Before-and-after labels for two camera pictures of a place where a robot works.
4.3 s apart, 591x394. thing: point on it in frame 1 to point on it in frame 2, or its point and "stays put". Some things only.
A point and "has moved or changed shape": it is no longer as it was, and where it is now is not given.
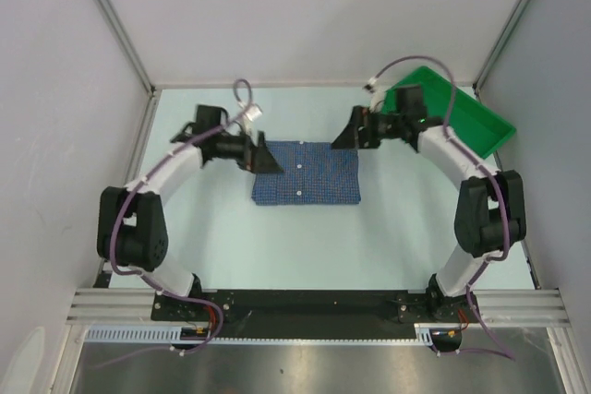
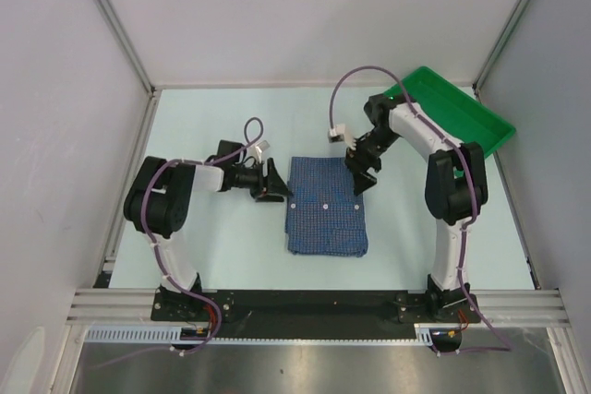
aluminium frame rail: [525, 306] stays put
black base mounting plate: [314, 313] stays put
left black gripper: [257, 159] to [272, 183]
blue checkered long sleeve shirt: [313, 173] has moved or changed shape
